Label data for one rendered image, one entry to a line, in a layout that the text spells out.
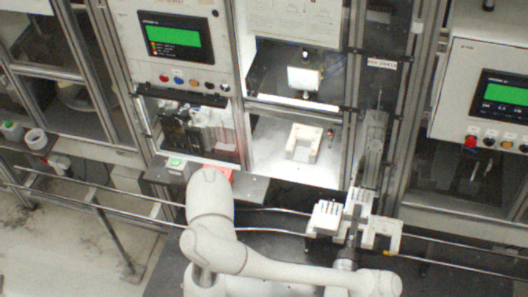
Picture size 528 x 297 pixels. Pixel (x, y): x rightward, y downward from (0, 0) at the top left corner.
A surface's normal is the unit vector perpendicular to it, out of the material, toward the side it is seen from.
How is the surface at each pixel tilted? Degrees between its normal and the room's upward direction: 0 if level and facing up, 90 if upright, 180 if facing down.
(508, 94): 90
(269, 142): 0
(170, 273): 0
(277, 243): 0
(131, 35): 90
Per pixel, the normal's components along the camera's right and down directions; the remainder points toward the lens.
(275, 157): -0.06, -0.63
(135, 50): -0.28, 0.76
